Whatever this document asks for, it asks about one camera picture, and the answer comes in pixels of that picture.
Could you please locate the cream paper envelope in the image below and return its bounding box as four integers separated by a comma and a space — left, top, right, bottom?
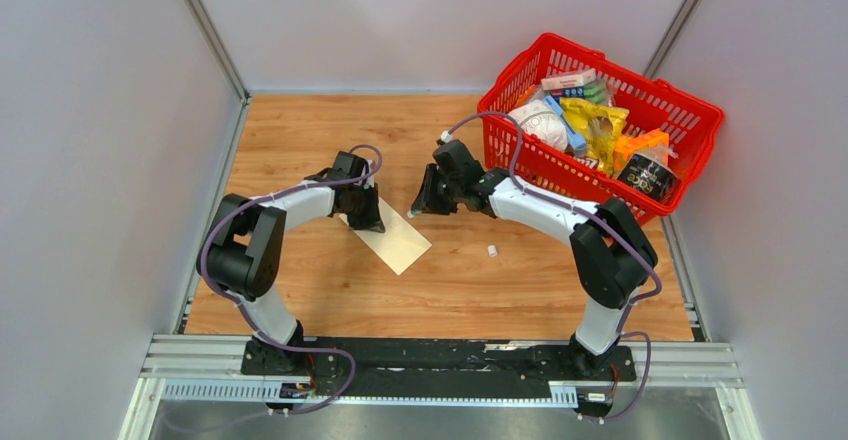
354, 198, 432, 276

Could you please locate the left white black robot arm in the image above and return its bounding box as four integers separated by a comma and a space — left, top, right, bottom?
196, 150, 385, 375

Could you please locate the white round pouch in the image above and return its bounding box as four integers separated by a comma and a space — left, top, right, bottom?
509, 100, 569, 152

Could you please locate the blue flat package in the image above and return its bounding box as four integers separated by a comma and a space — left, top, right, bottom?
542, 95, 588, 158

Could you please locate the yellow snack bag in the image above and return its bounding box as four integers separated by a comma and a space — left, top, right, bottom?
559, 98, 630, 176

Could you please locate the white red box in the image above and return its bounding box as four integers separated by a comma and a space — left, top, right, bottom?
541, 68, 597, 91

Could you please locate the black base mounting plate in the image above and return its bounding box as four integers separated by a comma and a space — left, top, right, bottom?
240, 337, 637, 415

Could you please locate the green blue packet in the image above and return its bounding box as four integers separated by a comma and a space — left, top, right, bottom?
548, 80, 614, 106

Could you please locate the black round can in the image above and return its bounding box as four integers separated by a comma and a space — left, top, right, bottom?
617, 154, 678, 202

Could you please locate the orange package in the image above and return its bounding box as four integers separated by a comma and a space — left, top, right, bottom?
613, 129, 671, 176

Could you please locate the red plastic shopping basket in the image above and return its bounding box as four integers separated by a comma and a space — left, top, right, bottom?
477, 33, 724, 224

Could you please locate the aluminium frame rail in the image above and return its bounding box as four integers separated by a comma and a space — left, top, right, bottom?
119, 334, 762, 439

